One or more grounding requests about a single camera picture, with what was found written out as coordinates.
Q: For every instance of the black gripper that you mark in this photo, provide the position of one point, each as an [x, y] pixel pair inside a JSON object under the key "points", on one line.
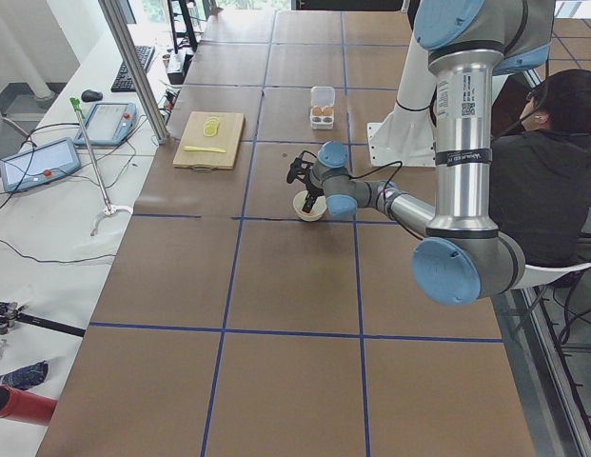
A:
{"points": [[313, 192]]}

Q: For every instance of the clear plastic egg box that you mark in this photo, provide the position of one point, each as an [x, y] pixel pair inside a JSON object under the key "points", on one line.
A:
{"points": [[321, 97]]}

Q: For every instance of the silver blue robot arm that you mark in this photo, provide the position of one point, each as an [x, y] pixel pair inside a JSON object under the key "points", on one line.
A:
{"points": [[442, 118]]}

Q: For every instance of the white ceramic bowl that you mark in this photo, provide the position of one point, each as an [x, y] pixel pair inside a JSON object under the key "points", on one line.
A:
{"points": [[298, 202]]}

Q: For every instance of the bamboo cutting board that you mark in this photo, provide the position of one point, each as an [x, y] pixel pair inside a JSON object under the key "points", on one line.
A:
{"points": [[229, 135]]}

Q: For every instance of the yellow plastic knife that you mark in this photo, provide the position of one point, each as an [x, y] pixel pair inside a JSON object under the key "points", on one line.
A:
{"points": [[204, 149]]}

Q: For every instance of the metal reacher grabber stick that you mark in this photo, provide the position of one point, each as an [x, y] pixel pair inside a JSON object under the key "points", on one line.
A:
{"points": [[109, 209]]}

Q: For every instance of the blue teach pendant far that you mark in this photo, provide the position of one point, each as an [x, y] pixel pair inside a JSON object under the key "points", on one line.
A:
{"points": [[109, 124]]}

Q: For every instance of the blue teach pendant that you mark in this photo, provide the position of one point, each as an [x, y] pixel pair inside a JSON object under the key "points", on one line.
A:
{"points": [[109, 124], [40, 166]]}

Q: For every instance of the white chair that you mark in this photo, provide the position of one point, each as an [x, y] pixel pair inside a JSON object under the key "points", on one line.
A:
{"points": [[539, 276]]}

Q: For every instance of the person in black jacket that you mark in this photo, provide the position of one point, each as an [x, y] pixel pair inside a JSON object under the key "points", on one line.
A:
{"points": [[540, 177]]}

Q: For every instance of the black computer mouse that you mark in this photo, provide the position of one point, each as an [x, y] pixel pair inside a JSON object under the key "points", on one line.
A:
{"points": [[90, 95]]}

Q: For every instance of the blue teach pendant near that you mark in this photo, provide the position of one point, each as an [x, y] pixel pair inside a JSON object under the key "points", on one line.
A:
{"points": [[40, 166]]}

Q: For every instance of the black tripod rod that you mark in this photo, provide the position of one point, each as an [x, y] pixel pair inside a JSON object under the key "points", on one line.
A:
{"points": [[11, 313]]}

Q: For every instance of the blue patterned cloth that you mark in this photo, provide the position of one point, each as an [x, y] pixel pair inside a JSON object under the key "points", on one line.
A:
{"points": [[26, 377]]}

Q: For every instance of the red cylinder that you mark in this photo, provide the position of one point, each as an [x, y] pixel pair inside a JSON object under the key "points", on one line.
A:
{"points": [[23, 406]]}

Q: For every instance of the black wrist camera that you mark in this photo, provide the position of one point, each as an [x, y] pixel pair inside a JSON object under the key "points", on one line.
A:
{"points": [[297, 171]]}

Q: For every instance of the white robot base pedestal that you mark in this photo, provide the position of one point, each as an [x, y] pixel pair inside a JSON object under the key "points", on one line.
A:
{"points": [[406, 133]]}

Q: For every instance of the aluminium frame post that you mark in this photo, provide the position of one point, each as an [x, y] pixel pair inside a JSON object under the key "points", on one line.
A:
{"points": [[118, 26]]}

